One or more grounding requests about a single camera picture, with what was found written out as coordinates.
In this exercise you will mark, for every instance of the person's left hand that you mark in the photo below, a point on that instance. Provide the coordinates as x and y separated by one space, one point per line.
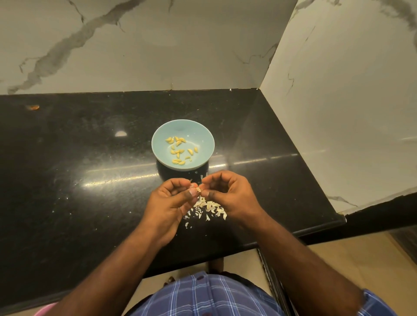
164 209

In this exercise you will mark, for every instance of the person's right hand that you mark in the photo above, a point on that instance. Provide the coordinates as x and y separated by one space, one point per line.
236 195

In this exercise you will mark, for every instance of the pile of garlic skins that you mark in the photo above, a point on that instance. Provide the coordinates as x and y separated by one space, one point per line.
212 208

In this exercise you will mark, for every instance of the small garlic clove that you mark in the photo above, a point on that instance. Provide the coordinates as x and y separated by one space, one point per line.
198 190

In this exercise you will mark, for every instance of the light blue bowl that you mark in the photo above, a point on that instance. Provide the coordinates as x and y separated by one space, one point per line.
200 160

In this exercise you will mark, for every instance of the cluster of peeled garlic cloves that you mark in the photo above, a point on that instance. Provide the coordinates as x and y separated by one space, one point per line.
179 141

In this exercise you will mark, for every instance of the person's right forearm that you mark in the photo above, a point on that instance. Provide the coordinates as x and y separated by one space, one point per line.
307 272

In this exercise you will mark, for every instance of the person's left forearm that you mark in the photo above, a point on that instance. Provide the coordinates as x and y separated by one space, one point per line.
101 283

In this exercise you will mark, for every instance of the person's left foot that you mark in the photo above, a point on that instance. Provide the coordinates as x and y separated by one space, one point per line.
169 280

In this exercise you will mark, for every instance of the blue plaid shirt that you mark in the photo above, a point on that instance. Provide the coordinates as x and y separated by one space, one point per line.
208 299

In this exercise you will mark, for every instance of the black cabinet trim strip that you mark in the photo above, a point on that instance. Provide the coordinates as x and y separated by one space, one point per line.
273 290

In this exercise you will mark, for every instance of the pink plastic bucket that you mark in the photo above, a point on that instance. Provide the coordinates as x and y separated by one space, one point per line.
44 310

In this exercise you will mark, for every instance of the small orange scrap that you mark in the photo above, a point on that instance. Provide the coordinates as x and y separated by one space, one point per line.
32 107

